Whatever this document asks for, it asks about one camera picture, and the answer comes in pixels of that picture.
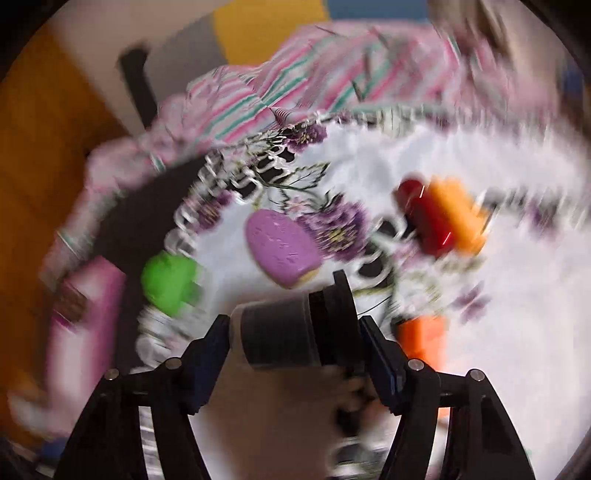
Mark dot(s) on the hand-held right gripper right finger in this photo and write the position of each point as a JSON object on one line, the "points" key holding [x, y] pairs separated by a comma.
{"points": [[385, 364]]}

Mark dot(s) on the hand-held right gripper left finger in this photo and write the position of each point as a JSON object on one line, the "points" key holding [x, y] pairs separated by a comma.
{"points": [[210, 357]]}

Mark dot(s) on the lime green block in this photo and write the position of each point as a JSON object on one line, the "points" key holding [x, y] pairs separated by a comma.
{"points": [[170, 286]]}

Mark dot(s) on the black cylindrical container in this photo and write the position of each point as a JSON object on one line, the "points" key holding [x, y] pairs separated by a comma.
{"points": [[295, 330]]}

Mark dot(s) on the pink storage box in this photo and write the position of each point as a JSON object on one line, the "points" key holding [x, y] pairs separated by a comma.
{"points": [[87, 323]]}

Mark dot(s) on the purple oval soap-shaped block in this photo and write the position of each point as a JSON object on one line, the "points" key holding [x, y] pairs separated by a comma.
{"points": [[281, 244]]}

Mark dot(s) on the red metallic cylinder case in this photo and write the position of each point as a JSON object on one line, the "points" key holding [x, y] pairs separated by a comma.
{"points": [[425, 217]]}

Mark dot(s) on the orange cylinder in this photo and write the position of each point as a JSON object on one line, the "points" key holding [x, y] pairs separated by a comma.
{"points": [[457, 217]]}

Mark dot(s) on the white floral embroidered cloth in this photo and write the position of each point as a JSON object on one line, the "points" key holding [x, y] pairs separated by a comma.
{"points": [[485, 300]]}

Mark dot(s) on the black cloth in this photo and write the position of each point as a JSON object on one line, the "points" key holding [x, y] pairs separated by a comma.
{"points": [[134, 230]]}

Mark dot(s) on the orange wooden wardrobe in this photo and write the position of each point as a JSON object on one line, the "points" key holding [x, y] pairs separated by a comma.
{"points": [[46, 161]]}

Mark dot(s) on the pink striped blanket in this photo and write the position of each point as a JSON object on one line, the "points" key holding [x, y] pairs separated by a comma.
{"points": [[323, 74]]}

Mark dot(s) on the grey yellow blue pillow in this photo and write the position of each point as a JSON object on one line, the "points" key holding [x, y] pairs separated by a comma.
{"points": [[263, 27]]}

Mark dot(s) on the beige curtain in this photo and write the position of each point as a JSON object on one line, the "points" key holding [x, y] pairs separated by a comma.
{"points": [[466, 18]]}

